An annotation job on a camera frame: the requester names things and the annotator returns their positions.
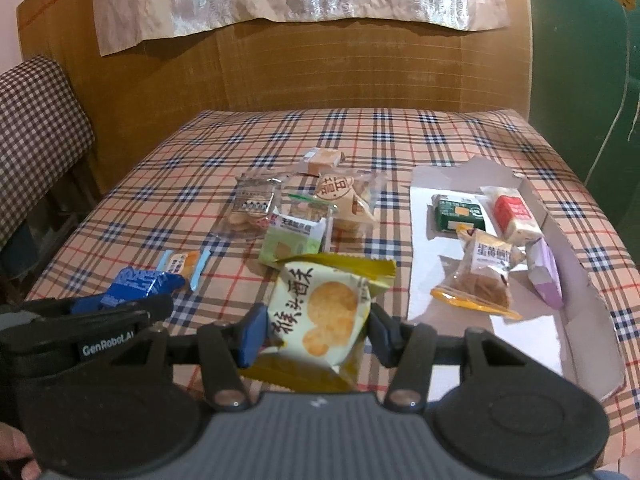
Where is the dark green snack packet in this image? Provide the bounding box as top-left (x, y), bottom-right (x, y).
top-left (430, 195), bottom-right (488, 235)

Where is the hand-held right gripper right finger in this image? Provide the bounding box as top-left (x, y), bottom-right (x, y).
top-left (367, 304), bottom-right (508, 410)

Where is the clear orange-edged cake packet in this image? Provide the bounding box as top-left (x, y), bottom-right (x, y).
top-left (431, 227), bottom-right (526, 321)

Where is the person's left hand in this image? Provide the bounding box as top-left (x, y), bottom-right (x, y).
top-left (0, 422), bottom-right (41, 480)

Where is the checkered chair cushion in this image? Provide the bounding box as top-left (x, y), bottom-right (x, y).
top-left (0, 56), bottom-right (97, 251)

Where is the clear small biscuit packet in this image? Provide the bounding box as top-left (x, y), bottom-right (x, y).
top-left (222, 172), bottom-right (291, 238)

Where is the green board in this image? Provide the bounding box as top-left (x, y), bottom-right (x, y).
top-left (525, 0), bottom-right (640, 221)

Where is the clear round-label pastry packet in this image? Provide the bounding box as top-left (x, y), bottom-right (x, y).
top-left (315, 170), bottom-right (390, 233)

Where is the light green cracker packet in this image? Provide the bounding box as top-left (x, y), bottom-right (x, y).
top-left (259, 194), bottom-right (335, 271)

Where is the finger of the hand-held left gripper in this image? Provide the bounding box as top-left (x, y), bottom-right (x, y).
top-left (70, 296), bottom-right (108, 315)
top-left (97, 294), bottom-right (175, 322)

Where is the yellow rice cracker packet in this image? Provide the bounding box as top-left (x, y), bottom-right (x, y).
top-left (237, 254), bottom-right (398, 393)

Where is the plaid tablecloth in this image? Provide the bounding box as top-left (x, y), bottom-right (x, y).
top-left (22, 107), bottom-right (640, 471)

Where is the white cardboard box tray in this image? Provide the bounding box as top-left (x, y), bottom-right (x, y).
top-left (406, 156), bottom-right (627, 402)

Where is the orange biscuit packet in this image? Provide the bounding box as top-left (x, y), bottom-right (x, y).
top-left (299, 147), bottom-right (346, 176)

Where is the light blue snack packet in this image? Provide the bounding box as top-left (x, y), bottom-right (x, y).
top-left (157, 250), bottom-right (211, 292)

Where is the purple snack packet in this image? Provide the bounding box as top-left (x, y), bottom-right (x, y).
top-left (525, 237), bottom-right (565, 310)

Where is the brown wooden board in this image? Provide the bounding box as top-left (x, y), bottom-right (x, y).
top-left (16, 0), bottom-right (532, 196)

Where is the red and white snack packet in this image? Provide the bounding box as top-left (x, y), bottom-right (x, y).
top-left (481, 185), bottom-right (545, 246)

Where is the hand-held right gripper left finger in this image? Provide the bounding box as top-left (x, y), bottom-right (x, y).
top-left (129, 304), bottom-right (273, 411)

